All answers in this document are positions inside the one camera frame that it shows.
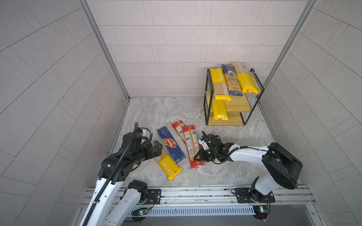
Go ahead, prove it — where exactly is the red spaghetti pack top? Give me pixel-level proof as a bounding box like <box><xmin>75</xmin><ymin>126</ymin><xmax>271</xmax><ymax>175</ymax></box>
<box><xmin>182</xmin><ymin>125</ymin><xmax>204</xmax><ymax>169</ymax></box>

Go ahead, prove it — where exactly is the red spaghetti pack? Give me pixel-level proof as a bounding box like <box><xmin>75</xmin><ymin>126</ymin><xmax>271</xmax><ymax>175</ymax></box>
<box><xmin>172</xmin><ymin>120</ymin><xmax>186</xmax><ymax>145</ymax></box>
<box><xmin>182</xmin><ymin>125</ymin><xmax>204</xmax><ymax>169</ymax></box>

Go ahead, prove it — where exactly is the dark blue pasta box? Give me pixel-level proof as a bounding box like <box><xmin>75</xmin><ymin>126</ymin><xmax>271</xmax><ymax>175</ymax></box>
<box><xmin>157</xmin><ymin>127</ymin><xmax>186</xmax><ymax>163</ymax></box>

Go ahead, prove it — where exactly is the yellow pastatime pasta pack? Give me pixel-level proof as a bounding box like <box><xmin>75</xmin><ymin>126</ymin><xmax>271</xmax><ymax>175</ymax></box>
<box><xmin>153</xmin><ymin>148</ymin><xmax>183</xmax><ymax>181</ymax></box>

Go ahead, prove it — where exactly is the yellow kraft pasta pack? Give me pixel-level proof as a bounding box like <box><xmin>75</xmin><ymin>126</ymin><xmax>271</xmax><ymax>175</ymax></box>
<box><xmin>232</xmin><ymin>62</ymin><xmax>259</xmax><ymax>94</ymax></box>
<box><xmin>212</xmin><ymin>100</ymin><xmax>228</xmax><ymax>121</ymax></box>

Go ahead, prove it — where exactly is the yellow pasta pack wholewheat spaghetti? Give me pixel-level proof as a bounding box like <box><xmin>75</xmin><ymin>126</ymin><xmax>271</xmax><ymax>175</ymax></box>
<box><xmin>210</xmin><ymin>68</ymin><xmax>232</xmax><ymax>101</ymax></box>

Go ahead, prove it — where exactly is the blue clear spaghetti pack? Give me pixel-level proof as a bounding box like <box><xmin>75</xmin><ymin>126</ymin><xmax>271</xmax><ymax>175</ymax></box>
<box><xmin>222</xmin><ymin>65</ymin><xmax>243</xmax><ymax>97</ymax></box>

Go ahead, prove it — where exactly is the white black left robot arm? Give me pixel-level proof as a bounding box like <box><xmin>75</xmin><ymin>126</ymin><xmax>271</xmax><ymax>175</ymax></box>
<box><xmin>80</xmin><ymin>122</ymin><xmax>163</xmax><ymax>226</ymax></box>

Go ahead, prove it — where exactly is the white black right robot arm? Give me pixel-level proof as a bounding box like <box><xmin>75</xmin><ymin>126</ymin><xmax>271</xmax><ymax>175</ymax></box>
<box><xmin>195</xmin><ymin>132</ymin><xmax>303</xmax><ymax>203</ymax></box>

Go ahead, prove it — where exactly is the left circuit board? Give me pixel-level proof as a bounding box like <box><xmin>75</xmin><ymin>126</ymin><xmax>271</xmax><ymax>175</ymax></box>
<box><xmin>132</xmin><ymin>208</ymin><xmax>150</xmax><ymax>217</ymax></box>

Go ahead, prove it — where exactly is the circuit board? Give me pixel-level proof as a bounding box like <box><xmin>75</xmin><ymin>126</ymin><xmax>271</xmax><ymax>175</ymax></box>
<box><xmin>132</xmin><ymin>208</ymin><xmax>150</xmax><ymax>217</ymax></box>
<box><xmin>253</xmin><ymin>206</ymin><xmax>269</xmax><ymax>220</ymax></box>

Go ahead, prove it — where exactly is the right circuit board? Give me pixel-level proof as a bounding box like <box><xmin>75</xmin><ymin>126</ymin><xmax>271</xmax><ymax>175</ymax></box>
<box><xmin>253</xmin><ymin>206</ymin><xmax>269</xmax><ymax>220</ymax></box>

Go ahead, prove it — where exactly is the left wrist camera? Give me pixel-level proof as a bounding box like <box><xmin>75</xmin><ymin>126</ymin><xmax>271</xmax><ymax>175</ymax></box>
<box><xmin>138</xmin><ymin>128</ymin><xmax>150</xmax><ymax>139</ymax></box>

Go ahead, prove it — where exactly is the wooden shelf black metal frame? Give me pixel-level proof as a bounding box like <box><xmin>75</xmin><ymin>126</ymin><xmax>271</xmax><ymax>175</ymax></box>
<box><xmin>204</xmin><ymin>68</ymin><xmax>265</xmax><ymax>126</ymax></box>

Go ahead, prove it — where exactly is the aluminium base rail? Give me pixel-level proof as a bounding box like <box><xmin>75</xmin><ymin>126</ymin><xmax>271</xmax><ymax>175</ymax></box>
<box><xmin>79</xmin><ymin>185</ymin><xmax>312</xmax><ymax>210</ymax></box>

